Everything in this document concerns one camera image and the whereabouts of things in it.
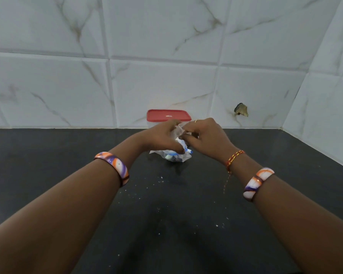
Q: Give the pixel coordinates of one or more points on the person's right hand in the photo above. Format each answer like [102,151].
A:
[210,138]

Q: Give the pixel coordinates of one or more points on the person's left hand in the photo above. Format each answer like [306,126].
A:
[160,138]

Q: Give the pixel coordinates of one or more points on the small spice pouch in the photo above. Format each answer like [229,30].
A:
[176,132]

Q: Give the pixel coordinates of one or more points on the large clear blue-zip bag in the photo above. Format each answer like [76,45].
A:
[174,156]

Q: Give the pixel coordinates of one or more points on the person's left forearm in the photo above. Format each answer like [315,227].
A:
[54,214]

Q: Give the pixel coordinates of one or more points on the person's right forearm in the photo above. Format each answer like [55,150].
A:
[303,225]

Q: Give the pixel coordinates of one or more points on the orange purple white bangle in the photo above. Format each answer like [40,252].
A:
[257,182]
[117,166]

